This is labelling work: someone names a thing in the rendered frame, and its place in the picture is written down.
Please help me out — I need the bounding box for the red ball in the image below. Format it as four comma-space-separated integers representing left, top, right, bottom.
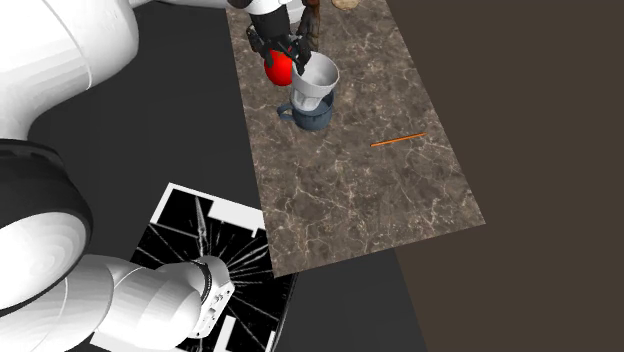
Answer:
263, 48, 295, 87

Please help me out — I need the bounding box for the orange pencil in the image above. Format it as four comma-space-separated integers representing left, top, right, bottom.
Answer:
369, 132, 428, 148

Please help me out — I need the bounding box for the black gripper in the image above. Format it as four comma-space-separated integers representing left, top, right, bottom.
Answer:
245, 9, 313, 77

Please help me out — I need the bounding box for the white ribbed cup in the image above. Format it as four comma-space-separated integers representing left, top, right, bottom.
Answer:
289, 51, 340, 113

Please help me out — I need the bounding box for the blue mug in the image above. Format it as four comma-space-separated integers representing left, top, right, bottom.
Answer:
276, 89, 336, 132

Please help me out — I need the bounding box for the dark brown figure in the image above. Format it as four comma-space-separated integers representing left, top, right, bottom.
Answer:
295, 0, 323, 53

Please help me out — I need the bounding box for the black white patterned robot stand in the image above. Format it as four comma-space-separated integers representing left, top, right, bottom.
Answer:
89, 182, 299, 352

